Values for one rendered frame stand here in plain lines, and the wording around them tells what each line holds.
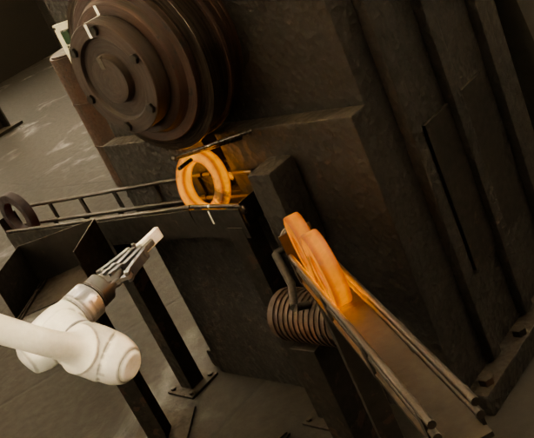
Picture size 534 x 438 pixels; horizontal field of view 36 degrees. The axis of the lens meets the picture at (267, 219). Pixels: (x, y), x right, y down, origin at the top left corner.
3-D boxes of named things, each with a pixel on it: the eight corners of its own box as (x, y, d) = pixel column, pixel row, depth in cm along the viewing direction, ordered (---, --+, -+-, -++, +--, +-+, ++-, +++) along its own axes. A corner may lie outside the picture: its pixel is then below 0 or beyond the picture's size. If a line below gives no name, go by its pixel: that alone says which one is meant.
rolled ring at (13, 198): (12, 193, 284) (20, 188, 286) (-11, 198, 298) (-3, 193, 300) (42, 238, 290) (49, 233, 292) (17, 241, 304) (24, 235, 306)
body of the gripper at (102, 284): (90, 308, 194) (116, 282, 199) (111, 310, 188) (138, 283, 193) (73, 283, 190) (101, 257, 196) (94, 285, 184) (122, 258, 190)
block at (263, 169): (307, 235, 212) (270, 153, 203) (331, 235, 206) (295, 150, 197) (283, 259, 205) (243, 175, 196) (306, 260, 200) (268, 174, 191)
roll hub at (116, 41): (119, 128, 212) (66, 25, 201) (189, 117, 192) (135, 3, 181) (103, 138, 208) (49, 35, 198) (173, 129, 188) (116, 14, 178)
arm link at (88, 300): (96, 330, 185) (115, 312, 188) (75, 300, 181) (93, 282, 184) (75, 327, 191) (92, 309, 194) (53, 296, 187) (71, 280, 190)
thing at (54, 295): (127, 427, 275) (17, 246, 247) (198, 406, 268) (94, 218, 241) (111, 470, 256) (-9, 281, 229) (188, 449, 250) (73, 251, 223)
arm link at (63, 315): (68, 323, 192) (107, 341, 185) (19, 372, 183) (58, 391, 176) (50, 290, 186) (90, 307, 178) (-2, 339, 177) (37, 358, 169)
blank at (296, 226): (290, 203, 177) (276, 210, 177) (307, 219, 162) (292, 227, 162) (319, 266, 181) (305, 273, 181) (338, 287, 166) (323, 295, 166)
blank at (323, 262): (307, 219, 162) (292, 227, 162) (328, 238, 147) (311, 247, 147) (338, 287, 166) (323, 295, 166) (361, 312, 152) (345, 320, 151)
